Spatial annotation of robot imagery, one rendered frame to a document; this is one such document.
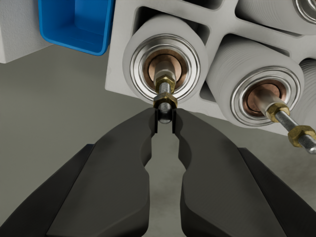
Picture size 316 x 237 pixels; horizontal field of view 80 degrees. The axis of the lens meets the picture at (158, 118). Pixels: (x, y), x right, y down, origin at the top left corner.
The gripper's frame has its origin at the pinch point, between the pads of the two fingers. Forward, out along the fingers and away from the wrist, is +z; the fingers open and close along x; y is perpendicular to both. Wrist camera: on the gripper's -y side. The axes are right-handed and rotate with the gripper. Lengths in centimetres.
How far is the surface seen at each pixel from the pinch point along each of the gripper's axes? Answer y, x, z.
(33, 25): -2.1, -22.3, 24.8
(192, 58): -0.8, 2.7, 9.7
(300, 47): -0.6, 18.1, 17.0
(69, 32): -0.4, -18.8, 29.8
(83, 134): 29, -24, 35
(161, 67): -0.4, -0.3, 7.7
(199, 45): -1.9, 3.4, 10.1
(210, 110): 9.4, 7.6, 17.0
